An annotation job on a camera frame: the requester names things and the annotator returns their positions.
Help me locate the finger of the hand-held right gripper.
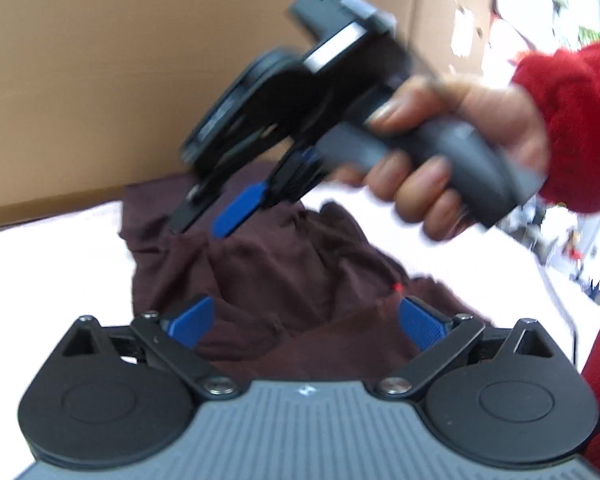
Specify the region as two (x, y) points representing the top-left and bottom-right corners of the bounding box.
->
(211, 147), (332, 240)
(169, 171), (232, 235)

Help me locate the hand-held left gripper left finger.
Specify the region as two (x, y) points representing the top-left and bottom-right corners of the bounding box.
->
(61, 295), (241, 402)

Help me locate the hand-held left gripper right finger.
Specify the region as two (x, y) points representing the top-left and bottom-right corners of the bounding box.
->
(372, 297), (557, 402)

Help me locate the dark brown polo shirt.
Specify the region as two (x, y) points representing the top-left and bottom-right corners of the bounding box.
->
(119, 172), (496, 381)

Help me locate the person's right hand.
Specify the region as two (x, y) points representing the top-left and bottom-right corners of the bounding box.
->
(330, 76), (552, 243)

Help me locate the white terry towel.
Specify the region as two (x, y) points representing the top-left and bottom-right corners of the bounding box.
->
(0, 180), (588, 466)

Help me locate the large cardboard box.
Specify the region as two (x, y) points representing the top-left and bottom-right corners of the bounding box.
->
(0, 0), (421, 233)

